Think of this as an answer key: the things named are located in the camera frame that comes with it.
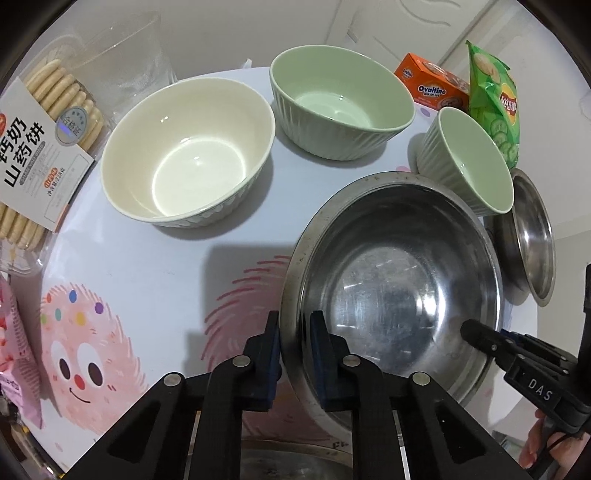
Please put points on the steel basin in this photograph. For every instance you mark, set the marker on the steel basin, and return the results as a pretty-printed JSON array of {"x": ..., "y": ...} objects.
[{"x": 286, "y": 461}]

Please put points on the clear glass cup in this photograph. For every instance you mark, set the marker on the clear glass cup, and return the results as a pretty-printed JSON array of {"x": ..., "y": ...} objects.
[{"x": 129, "y": 60}]

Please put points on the small green ribbed bowl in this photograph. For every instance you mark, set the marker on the small green ribbed bowl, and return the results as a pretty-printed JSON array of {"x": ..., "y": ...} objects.
[{"x": 461, "y": 147}]

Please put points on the cream ribbed bowl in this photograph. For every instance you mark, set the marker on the cream ribbed bowl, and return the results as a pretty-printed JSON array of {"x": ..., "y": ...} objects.
[{"x": 138, "y": 138}]

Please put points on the large green ribbed bowl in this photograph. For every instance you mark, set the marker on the large green ribbed bowl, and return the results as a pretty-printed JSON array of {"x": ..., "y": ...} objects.
[{"x": 323, "y": 74}]

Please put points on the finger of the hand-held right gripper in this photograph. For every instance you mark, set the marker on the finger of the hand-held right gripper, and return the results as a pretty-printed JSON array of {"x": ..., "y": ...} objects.
[
  {"x": 515, "y": 338},
  {"x": 480, "y": 337}
]

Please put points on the pink snack bag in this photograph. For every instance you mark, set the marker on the pink snack bag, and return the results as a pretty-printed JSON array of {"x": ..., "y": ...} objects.
[{"x": 18, "y": 369}]

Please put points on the large steel bowl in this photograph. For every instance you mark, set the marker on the large steel bowl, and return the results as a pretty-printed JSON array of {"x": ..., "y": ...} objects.
[{"x": 392, "y": 240}]

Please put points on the person's right hand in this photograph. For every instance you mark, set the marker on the person's right hand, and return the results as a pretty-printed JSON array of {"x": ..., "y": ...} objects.
[{"x": 538, "y": 445}]

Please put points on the orange snack box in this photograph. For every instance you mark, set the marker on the orange snack box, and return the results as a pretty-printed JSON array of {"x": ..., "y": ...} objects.
[{"x": 415, "y": 74}]

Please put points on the green chips bag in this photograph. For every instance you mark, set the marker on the green chips bag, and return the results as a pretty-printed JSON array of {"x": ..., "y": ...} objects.
[{"x": 489, "y": 92}]

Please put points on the small steel bowl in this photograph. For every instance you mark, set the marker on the small steel bowl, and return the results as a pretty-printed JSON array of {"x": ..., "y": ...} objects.
[{"x": 531, "y": 240}]

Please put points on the clear plastic biscuit container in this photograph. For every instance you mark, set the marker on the clear plastic biscuit container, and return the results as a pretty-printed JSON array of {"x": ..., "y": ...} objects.
[{"x": 32, "y": 152}]

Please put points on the white door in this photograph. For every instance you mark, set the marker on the white door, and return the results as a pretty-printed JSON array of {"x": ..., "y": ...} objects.
[{"x": 392, "y": 23}]

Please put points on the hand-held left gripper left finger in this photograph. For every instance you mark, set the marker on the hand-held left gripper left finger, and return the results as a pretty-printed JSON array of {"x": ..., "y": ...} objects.
[{"x": 275, "y": 344}]

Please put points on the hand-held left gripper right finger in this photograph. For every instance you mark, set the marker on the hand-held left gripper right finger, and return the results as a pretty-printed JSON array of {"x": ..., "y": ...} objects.
[{"x": 317, "y": 344}]

